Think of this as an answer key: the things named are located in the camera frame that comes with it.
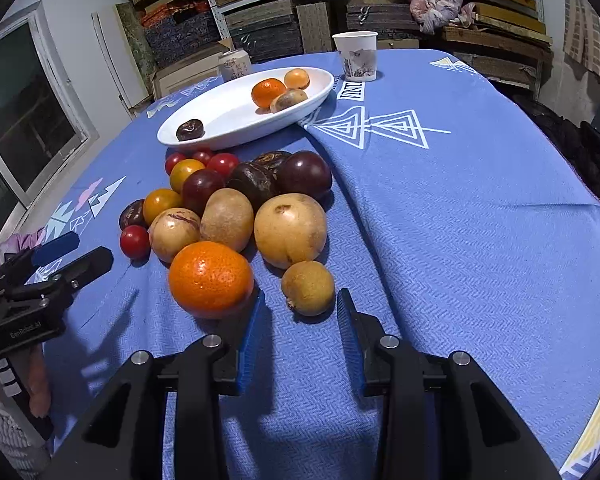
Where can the small mandarin orange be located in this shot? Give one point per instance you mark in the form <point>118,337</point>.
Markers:
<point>268,92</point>

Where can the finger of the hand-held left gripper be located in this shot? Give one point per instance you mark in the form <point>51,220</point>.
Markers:
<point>55,249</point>
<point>87,264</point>

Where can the small orange round fruit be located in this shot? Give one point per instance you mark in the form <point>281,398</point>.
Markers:
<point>296,78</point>

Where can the black bag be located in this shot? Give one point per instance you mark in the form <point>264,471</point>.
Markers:
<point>580,150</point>

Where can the yellow cherry tomato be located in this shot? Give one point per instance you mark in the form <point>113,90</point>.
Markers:
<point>185,172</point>

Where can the person's left hand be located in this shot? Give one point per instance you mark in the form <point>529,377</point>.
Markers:
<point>39,385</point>

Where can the stack of grey woven boxes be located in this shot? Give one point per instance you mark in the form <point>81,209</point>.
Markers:
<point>265,30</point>

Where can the dark brown round fruit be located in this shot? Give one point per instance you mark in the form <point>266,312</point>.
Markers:
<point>190,130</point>
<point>131,214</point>
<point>272,158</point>
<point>252,185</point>

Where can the stack of orange patterned boxes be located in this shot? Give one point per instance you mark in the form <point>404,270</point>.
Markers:
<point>172,12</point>

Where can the white oval plate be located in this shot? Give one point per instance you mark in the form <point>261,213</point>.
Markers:
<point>240,120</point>

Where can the striped pepino melon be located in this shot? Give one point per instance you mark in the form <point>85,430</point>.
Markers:
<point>174,234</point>

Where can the green patterned board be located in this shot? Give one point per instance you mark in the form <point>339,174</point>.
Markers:
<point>135,45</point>

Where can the orange cherry tomato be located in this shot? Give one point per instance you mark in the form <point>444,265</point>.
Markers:
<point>161,205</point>

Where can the large yellow pepino melon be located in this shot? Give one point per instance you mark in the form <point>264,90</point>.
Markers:
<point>290,230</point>

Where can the pink cloth bundle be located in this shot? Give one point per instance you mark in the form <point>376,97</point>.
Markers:
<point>437,10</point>

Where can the brick pattern sheet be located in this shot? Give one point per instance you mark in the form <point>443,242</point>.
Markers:
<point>587,30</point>

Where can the dark purple passion fruit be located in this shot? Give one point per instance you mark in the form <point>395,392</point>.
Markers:
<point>305,175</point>

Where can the white drink can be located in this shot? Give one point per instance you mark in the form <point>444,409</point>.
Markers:
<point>232,67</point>

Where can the white printed paper cup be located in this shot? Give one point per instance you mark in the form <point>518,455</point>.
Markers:
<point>355,57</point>

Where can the small tan round fruit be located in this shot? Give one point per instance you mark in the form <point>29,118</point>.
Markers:
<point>307,287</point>

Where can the small tan pepino melon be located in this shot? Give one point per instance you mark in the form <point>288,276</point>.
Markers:
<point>288,101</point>

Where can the dark red tomato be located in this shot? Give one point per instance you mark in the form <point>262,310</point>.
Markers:
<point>202,190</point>

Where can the large mandarin orange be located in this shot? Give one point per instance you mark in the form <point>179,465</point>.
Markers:
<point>211,280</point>

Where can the cardboard framed panel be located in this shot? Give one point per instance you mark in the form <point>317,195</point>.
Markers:
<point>180,77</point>

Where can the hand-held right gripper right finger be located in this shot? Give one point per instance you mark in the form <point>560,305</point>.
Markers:
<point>350,340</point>

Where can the blue printed tablecloth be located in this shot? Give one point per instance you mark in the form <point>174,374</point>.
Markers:
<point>430,235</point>

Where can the white door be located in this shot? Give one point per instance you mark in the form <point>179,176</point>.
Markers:
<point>112,60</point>

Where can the window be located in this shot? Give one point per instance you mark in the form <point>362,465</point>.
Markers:
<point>25,105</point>

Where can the brown kiwi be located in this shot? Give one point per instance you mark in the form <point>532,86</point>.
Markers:
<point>227,219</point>

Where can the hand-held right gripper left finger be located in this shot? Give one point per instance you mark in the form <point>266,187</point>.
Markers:
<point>250,345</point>

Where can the stack of dark patterned boxes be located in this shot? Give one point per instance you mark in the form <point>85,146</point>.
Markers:
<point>180,35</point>

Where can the red cherry tomato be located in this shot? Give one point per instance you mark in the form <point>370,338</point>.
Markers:
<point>223,165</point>
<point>202,154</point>
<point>173,162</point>
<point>135,241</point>

